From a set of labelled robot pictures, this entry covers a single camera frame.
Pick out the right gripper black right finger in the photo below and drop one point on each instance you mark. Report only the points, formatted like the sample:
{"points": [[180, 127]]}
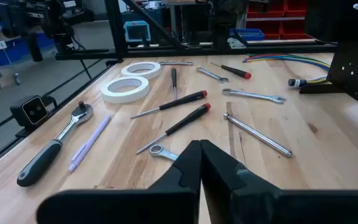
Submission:
{"points": [[259, 208]]}

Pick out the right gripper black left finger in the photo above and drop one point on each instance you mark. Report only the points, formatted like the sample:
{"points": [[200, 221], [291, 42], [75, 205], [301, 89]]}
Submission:
{"points": [[166, 205]]}

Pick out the silver half-inch combination wrench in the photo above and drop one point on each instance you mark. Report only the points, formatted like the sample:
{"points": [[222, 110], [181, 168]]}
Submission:
{"points": [[162, 152]]}

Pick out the silver metal extension rod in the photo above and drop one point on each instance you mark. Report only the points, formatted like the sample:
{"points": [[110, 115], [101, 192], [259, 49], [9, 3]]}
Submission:
{"points": [[256, 134]]}

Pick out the black screwdriver red cap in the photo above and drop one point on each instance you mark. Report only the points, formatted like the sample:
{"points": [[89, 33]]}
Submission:
{"points": [[236, 72], [182, 101], [185, 119]]}

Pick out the lilac plastic pen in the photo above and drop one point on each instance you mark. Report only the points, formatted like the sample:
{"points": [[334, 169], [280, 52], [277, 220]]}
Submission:
{"points": [[89, 144]]}

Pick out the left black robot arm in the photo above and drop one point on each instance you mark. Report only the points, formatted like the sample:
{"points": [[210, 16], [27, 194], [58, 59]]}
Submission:
{"points": [[51, 18]]}

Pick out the white masking tape roll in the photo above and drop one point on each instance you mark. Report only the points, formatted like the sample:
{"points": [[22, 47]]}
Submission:
{"points": [[141, 75], [126, 99]]}

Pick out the black metal pegboard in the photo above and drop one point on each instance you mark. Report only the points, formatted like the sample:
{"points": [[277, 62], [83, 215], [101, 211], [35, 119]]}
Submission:
{"points": [[353, 77]]}

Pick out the blue plastic tray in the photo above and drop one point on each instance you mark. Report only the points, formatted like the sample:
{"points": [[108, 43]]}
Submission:
{"points": [[250, 34]]}

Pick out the light blue storage bin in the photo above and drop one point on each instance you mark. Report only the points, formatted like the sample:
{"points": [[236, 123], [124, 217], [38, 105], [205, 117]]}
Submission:
{"points": [[137, 31]]}

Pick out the red storage bins shelf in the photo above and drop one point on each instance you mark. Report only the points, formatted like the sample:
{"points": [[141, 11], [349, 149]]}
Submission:
{"points": [[278, 18]]}

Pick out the blue storage crate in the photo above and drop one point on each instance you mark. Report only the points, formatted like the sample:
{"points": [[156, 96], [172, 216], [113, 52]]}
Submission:
{"points": [[17, 49]]}

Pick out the black aluminium table frame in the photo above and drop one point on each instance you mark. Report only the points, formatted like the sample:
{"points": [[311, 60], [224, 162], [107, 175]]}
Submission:
{"points": [[197, 51]]}

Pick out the black table-level camera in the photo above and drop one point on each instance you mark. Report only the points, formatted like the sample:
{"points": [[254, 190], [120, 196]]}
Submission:
{"points": [[31, 110]]}

